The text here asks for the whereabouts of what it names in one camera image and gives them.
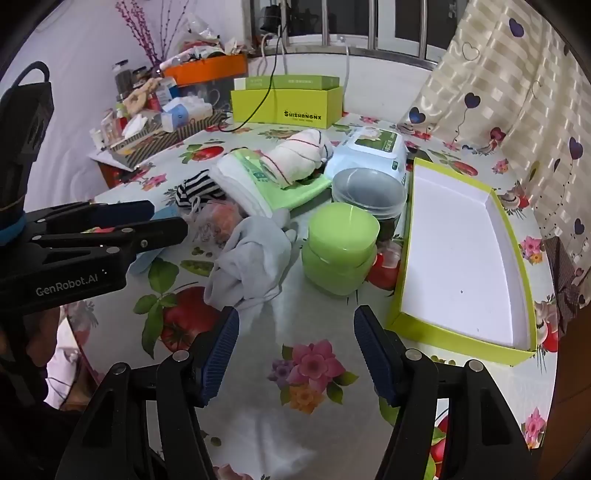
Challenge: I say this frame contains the grey socks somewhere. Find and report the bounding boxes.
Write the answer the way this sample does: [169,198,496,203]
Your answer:
[203,209,300,324]

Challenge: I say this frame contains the black power adapter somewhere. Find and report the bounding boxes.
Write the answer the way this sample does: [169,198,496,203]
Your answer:
[257,4,289,33]

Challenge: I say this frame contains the green rabbit towel roll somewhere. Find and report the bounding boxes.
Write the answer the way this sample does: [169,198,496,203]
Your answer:
[301,202,380,297]

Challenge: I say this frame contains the clear plastic bowls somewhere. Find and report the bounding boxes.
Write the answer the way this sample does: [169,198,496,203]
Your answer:
[331,167,408,241]

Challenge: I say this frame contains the white blue medicine box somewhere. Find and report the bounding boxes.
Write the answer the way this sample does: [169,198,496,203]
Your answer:
[154,76,178,112]

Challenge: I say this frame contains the cream heart print curtain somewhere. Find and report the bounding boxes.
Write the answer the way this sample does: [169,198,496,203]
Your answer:
[397,0,591,333]

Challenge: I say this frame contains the purple flower branches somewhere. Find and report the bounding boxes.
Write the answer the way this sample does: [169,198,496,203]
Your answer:
[115,0,185,70]

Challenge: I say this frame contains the clear plastic storage box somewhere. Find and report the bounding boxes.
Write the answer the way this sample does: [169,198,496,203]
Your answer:
[178,76,234,112]

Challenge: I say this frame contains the wet wipes pack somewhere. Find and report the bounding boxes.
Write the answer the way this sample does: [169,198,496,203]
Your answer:
[323,126,409,185]

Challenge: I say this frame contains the black cable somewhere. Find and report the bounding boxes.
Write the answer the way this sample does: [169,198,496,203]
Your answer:
[216,21,284,134]

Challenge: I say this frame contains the green cloth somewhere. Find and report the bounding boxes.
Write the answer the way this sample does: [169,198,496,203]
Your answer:
[259,175,333,209]

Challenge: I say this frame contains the orange bin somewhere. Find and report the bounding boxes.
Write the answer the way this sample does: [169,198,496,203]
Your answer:
[163,54,250,88]

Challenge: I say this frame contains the flat light green box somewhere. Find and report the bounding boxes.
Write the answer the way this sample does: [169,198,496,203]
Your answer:
[232,75,341,92]

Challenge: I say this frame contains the pile of plastic packaging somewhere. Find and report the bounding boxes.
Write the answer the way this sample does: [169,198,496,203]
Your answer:
[173,14,252,63]

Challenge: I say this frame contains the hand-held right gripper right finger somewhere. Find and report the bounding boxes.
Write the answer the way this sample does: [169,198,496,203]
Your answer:
[353,305,532,480]

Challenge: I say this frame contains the lime green cardboard box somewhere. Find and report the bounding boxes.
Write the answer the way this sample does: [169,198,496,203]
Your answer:
[230,85,345,130]

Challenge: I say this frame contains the dark patterned cloth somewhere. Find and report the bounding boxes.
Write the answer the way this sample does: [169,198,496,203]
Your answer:
[545,235,591,324]

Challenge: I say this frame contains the blue white tissue pack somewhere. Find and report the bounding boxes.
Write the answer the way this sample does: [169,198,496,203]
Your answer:
[161,99,214,132]

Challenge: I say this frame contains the metal window grille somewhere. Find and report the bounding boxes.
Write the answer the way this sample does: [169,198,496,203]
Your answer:
[247,0,446,70]

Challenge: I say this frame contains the beige braided plush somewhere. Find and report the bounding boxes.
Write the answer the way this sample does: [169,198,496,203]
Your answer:
[122,78,162,114]

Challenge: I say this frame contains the white paper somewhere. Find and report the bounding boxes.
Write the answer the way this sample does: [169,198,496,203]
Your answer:
[90,150,139,171]

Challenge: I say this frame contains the lime green box tray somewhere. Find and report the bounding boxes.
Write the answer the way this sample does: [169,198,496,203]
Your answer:
[387,157,539,366]

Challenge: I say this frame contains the light blue cloth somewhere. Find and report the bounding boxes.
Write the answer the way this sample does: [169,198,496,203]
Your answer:
[129,254,162,276]

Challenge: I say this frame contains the floral plastic tablecloth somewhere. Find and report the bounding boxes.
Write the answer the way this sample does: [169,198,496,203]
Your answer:
[60,111,561,480]

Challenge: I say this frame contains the pink mesh bag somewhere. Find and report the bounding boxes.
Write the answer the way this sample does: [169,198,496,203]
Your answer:
[187,198,243,247]

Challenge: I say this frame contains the dark glass jar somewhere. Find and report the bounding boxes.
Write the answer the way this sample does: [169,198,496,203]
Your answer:
[113,61,134,95]

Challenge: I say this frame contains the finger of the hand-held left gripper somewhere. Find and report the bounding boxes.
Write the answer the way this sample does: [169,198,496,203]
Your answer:
[31,217,189,259]
[25,200,155,232]

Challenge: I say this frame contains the white tissue sheet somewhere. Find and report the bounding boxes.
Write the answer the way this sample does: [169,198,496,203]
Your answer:
[121,113,153,139]

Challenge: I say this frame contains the white fluffy sock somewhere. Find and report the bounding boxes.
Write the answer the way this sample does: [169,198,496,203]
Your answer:
[211,150,278,219]

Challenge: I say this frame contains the white red-striped sock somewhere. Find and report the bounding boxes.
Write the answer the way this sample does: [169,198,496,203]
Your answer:
[264,128,334,188]

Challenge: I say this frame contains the white cable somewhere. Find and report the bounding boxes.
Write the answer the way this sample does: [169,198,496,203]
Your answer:
[339,34,352,114]
[259,32,278,77]

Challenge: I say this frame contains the striped cardboard box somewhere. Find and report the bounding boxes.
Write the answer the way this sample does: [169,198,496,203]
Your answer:
[108,111,228,171]

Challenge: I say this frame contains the black white striped sock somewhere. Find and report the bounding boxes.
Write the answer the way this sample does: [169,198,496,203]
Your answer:
[174,169,228,212]

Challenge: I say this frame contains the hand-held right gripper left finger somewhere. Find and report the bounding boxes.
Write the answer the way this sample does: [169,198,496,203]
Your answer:
[55,305,241,480]

